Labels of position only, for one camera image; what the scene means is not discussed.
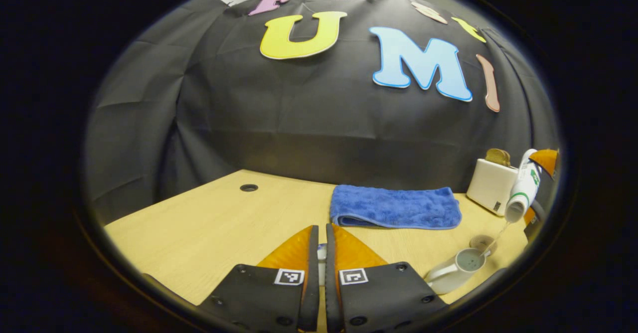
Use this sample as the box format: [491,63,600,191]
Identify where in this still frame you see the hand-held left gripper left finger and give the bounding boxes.
[198,224,320,333]

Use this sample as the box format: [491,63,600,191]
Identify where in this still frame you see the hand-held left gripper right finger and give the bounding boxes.
[325,223,448,333]

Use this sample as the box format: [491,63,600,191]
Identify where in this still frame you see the white green-label water bottle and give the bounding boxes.
[504,149,544,224]

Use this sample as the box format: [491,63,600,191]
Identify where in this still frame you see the round brown coaster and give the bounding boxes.
[470,234,498,256]

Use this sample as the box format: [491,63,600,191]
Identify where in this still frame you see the white ceramic teacup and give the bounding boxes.
[425,247,491,295]

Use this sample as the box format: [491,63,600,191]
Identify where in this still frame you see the white toaster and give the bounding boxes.
[466,159,520,217]

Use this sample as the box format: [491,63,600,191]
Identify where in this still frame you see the blue towel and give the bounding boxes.
[329,184,463,230]

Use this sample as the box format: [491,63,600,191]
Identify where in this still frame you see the black backdrop cloth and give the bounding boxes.
[85,0,561,224]

